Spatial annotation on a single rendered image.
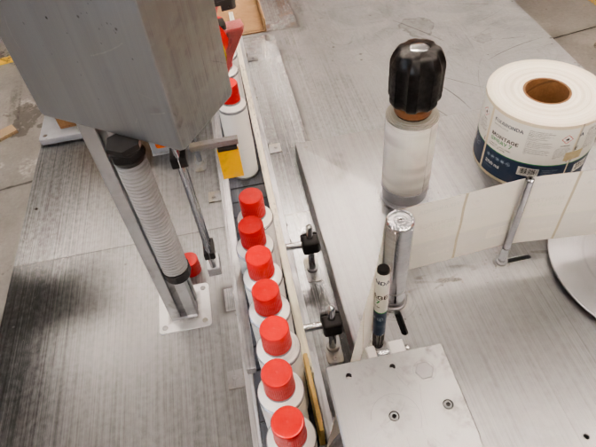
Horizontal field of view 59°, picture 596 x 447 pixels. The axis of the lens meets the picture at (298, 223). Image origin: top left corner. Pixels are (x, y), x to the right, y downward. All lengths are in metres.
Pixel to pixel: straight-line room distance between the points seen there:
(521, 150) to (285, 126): 0.53
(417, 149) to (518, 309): 0.29
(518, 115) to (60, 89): 0.71
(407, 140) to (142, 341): 0.54
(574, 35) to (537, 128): 2.49
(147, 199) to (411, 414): 0.32
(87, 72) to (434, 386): 0.40
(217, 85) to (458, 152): 0.67
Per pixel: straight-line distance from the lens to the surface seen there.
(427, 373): 0.49
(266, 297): 0.60
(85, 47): 0.47
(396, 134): 0.85
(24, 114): 3.19
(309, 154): 1.07
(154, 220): 0.57
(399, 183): 0.92
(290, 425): 0.53
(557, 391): 0.82
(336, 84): 1.36
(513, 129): 0.97
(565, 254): 0.94
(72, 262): 1.08
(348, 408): 0.47
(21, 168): 2.82
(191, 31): 0.46
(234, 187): 1.03
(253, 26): 1.64
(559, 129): 0.96
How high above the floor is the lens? 1.58
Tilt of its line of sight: 48 degrees down
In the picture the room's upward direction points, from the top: 7 degrees counter-clockwise
